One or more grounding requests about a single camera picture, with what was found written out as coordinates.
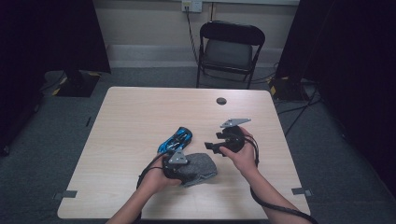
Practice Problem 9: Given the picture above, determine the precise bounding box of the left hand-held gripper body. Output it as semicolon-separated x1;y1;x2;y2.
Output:
162;148;190;182

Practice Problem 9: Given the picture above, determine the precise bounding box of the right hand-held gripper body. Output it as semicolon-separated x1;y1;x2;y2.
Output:
216;118;252;153

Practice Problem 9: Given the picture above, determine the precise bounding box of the grey cloth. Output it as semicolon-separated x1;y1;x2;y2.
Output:
177;152;219;188

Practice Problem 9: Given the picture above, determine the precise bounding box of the blue toy car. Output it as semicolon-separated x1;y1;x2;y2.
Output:
157;126;193;156

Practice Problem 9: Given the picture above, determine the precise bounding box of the person's right hand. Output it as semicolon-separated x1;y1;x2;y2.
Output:
219;126;260;178

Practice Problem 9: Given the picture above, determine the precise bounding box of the person's left hand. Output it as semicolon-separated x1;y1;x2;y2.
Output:
138;164;182;197

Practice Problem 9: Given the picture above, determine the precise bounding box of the black stand base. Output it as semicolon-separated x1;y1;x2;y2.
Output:
55;69;101;98
269;76;311;102

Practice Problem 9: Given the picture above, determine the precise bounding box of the grey tape strip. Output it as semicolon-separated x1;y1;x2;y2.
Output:
290;187;313;198
53;189;78;201

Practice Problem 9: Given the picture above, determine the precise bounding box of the black folding chair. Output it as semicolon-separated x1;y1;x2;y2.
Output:
195;20;266;91

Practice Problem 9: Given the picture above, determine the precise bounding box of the black curtain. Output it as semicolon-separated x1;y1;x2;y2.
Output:
0;0;112;157
275;0;396;197

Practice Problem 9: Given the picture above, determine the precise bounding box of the left hand-held gripper cable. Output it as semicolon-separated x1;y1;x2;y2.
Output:
135;153;166;190

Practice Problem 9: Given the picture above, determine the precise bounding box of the hand-held gripper cable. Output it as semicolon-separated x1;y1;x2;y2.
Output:
244;134;319;224
135;153;166;190

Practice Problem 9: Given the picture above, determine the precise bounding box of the black floor cable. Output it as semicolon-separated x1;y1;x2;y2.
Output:
284;88;321;138

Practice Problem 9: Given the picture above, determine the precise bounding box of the right hand-held gripper cable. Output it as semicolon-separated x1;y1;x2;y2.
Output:
244;134;319;224

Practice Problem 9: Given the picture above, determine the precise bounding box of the black outlet cable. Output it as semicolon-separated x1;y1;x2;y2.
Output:
185;7;201;64

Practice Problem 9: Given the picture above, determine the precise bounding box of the white wall outlet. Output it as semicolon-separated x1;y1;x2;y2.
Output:
181;0;204;13

